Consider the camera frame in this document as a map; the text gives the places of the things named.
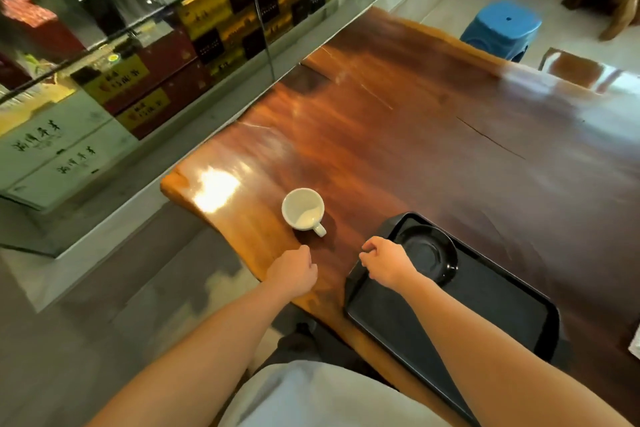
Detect person's left hand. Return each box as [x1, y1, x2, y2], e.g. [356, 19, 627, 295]
[264, 245, 319, 300]

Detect person's right hand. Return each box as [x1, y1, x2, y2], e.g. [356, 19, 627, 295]
[358, 236, 420, 293]

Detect person's right forearm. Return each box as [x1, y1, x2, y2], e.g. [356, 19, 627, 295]
[397, 271, 634, 427]

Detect person's left forearm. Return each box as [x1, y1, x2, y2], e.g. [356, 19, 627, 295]
[86, 279, 302, 427]

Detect white ceramic cup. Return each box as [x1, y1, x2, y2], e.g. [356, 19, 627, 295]
[281, 187, 328, 238]

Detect black round saucer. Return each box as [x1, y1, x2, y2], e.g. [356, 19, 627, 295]
[393, 225, 459, 286]

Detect person's dark trousers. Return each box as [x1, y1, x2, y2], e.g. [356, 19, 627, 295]
[257, 323, 393, 388]

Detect black rectangular tray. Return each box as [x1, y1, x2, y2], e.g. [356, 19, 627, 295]
[343, 212, 561, 426]

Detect person's light grey shirt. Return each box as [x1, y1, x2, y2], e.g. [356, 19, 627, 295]
[217, 360, 452, 427]

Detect red box with yellow label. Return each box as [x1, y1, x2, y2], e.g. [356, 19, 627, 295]
[115, 61, 215, 140]
[70, 30, 199, 116]

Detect glass display cabinet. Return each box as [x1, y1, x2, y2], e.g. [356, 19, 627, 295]
[0, 0, 481, 313]

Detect white gift box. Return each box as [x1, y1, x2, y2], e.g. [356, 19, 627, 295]
[0, 90, 115, 192]
[4, 119, 141, 212]

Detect row of black yellow boxes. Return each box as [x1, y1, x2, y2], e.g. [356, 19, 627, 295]
[176, 0, 362, 84]

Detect blue plastic stool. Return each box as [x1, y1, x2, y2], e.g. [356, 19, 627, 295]
[459, 0, 543, 63]

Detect glossy wooden stool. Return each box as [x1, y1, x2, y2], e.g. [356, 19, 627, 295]
[538, 47, 624, 94]

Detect red patterned box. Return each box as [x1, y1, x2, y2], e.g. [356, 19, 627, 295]
[0, 0, 87, 62]

